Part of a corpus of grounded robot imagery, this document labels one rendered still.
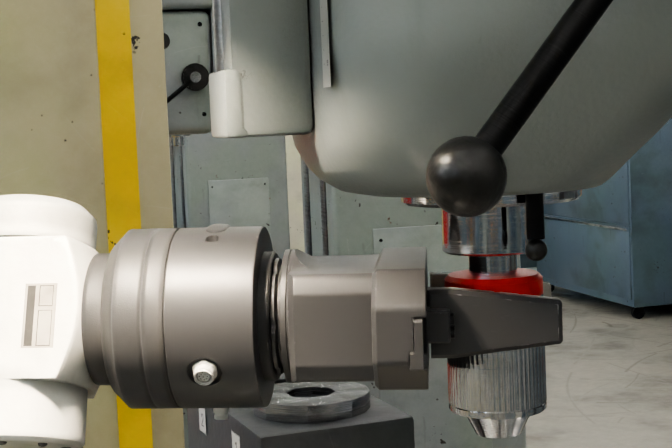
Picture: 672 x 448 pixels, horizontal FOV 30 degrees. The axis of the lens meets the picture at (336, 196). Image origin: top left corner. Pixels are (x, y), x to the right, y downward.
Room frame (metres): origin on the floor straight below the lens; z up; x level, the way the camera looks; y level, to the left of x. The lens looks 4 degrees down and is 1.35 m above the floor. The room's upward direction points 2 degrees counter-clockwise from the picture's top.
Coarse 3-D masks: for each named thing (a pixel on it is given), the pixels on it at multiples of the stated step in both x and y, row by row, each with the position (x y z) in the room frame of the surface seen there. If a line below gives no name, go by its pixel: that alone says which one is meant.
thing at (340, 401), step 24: (288, 384) 0.97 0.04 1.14; (312, 384) 0.97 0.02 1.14; (336, 384) 0.97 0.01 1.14; (360, 384) 0.96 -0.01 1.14; (192, 408) 1.05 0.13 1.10; (240, 408) 0.96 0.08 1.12; (264, 408) 0.91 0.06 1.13; (288, 408) 0.90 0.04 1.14; (312, 408) 0.90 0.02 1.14; (336, 408) 0.90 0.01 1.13; (360, 408) 0.92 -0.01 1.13; (384, 408) 0.93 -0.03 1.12; (192, 432) 1.05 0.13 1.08; (216, 432) 0.98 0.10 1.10; (240, 432) 0.91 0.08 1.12; (264, 432) 0.88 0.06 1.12; (288, 432) 0.88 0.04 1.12; (312, 432) 0.88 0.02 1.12; (336, 432) 0.89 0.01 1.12; (360, 432) 0.89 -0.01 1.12; (384, 432) 0.90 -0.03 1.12; (408, 432) 0.91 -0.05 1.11
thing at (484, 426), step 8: (472, 424) 0.59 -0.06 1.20; (480, 424) 0.59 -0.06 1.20; (488, 424) 0.58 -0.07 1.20; (496, 424) 0.58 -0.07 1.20; (504, 424) 0.58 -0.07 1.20; (512, 424) 0.58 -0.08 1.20; (520, 424) 0.59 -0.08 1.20; (480, 432) 0.59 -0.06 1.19; (488, 432) 0.59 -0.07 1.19; (496, 432) 0.59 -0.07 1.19; (504, 432) 0.59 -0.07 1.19; (512, 432) 0.59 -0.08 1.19; (520, 432) 0.59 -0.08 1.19
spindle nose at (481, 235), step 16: (496, 208) 0.57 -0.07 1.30; (512, 208) 0.58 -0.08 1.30; (448, 224) 0.59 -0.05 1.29; (464, 224) 0.58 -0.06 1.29; (480, 224) 0.58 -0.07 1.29; (496, 224) 0.57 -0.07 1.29; (512, 224) 0.58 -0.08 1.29; (448, 240) 0.59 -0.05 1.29; (464, 240) 0.58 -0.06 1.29; (480, 240) 0.58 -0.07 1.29; (496, 240) 0.57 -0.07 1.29; (512, 240) 0.58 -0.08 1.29; (528, 240) 0.58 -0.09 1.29
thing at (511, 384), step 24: (456, 360) 0.59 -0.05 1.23; (480, 360) 0.58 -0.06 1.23; (504, 360) 0.57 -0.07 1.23; (528, 360) 0.58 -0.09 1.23; (456, 384) 0.59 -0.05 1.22; (480, 384) 0.58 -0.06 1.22; (504, 384) 0.57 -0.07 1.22; (528, 384) 0.58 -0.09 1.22; (456, 408) 0.59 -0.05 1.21; (480, 408) 0.58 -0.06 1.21; (504, 408) 0.57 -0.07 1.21; (528, 408) 0.58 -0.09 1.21
